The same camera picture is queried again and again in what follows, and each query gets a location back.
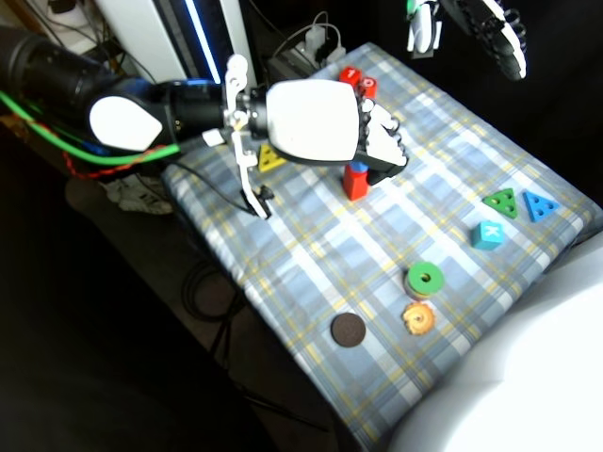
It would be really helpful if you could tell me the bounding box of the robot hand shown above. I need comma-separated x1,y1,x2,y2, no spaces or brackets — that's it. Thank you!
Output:
405,0,529,83
264,77,409,186

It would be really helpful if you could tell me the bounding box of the black tripod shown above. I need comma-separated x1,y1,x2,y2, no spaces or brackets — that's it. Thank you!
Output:
206,300,331,434

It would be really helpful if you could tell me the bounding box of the yellow triangle with holes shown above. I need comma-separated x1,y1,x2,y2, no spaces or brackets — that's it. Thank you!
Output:
257,143,288,173

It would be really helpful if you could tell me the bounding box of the white power strip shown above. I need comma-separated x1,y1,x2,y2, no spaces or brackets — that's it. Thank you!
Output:
302,24,348,65

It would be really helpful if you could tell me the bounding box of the teal letter K cube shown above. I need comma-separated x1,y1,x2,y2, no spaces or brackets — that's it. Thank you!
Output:
471,220,506,251

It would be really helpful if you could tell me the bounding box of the blue triangle with holes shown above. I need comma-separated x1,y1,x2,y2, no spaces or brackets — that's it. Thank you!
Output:
522,189,562,224

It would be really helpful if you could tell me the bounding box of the red cable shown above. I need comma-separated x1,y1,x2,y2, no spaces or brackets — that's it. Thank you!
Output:
23,120,166,180

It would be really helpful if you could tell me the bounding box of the brown sandwich cookie toy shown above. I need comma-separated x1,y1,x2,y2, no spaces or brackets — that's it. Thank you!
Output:
330,312,367,349

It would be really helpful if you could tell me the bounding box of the green ring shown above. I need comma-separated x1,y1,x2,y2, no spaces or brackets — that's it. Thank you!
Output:
405,261,446,296

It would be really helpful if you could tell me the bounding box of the red letter Q cylinder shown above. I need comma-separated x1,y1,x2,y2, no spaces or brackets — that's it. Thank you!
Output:
358,76,380,101

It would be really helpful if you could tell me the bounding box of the coiled black cable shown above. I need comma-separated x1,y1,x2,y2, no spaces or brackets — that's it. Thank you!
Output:
181,261,246,324

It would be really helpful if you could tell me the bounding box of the red rectangular block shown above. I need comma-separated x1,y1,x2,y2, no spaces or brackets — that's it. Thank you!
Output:
342,165,372,202

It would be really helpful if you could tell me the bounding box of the white column with blue light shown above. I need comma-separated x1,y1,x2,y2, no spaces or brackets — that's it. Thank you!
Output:
93,0,258,84

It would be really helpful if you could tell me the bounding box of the green cable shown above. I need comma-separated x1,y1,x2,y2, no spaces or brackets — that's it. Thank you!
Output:
0,91,183,166

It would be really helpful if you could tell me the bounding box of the green triangle with holes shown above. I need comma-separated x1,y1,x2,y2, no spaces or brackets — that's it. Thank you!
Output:
481,187,519,220

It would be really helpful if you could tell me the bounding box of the crumpled white cloth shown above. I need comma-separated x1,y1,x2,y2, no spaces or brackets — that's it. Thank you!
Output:
101,175,176,217

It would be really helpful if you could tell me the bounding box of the tan flower cookie toy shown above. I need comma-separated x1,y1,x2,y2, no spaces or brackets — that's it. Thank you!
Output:
400,301,436,337

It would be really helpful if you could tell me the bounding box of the blue plaid cloth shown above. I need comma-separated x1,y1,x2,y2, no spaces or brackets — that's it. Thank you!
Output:
161,41,593,452

